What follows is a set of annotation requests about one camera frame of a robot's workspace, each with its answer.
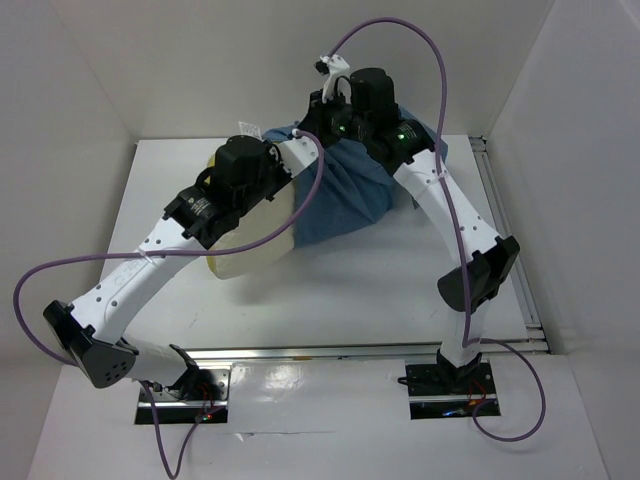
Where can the aluminium front rail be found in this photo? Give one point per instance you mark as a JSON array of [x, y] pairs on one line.
[[310, 351]]

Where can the aluminium rail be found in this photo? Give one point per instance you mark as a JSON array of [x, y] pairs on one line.
[[310, 351], [535, 341]]

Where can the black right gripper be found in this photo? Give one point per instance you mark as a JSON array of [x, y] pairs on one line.
[[314, 118]]

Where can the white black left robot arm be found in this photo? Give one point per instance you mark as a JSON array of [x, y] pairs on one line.
[[91, 328]]

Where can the cream quilted pillow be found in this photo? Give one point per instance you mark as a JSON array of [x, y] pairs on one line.
[[258, 223]]

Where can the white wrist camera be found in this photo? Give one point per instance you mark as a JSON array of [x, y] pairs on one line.
[[300, 152], [331, 67]]

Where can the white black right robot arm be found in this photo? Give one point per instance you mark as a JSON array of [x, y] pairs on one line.
[[360, 106]]

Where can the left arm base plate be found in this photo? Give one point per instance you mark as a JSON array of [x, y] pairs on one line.
[[206, 402]]

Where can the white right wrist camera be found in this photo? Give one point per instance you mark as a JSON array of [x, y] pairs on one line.
[[331, 67]]

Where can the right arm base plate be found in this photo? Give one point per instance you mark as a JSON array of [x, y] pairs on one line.
[[430, 397]]

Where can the blue pillowcase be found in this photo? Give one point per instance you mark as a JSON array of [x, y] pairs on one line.
[[355, 192]]

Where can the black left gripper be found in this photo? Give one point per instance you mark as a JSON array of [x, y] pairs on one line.
[[273, 155]]

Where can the aluminium right side rail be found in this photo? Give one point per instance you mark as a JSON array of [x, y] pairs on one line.
[[535, 341]]

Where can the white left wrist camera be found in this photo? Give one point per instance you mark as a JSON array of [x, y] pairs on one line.
[[300, 152]]

